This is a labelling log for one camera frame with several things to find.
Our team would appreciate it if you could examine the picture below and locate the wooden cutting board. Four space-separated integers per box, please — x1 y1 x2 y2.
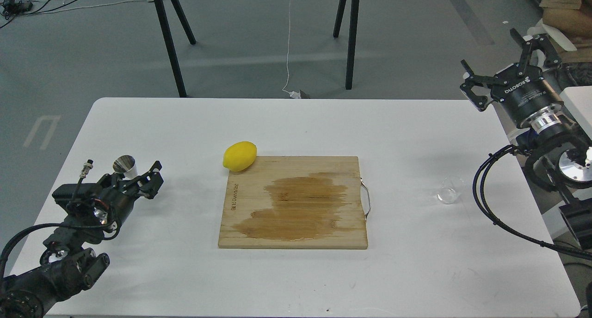
218 156 368 249

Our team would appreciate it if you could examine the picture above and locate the yellow lemon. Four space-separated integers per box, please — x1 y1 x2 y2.
222 141 257 172

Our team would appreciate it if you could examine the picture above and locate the seated person in tan shirt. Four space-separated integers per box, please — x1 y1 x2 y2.
540 0 592 67

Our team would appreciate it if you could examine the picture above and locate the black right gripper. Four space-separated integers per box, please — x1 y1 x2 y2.
460 28 567 127

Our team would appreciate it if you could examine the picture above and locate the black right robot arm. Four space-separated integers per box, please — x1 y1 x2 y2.
460 29 592 261

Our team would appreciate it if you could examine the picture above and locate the clear glass measuring cup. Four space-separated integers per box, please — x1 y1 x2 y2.
436 176 466 205

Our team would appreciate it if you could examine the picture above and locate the white cable on floor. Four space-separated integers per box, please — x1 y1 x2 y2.
281 0 301 99

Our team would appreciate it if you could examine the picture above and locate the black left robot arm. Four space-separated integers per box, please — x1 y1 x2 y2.
1 154 164 318

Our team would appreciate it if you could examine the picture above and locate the white office chair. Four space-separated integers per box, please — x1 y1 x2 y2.
527 19 577 51

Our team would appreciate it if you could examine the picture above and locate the white side table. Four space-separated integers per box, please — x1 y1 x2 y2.
560 86 592 139

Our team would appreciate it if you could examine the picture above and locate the steel double jigger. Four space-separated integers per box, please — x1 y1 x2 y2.
112 154 138 179

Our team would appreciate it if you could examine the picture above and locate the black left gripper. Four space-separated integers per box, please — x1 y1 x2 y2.
51 160 164 233

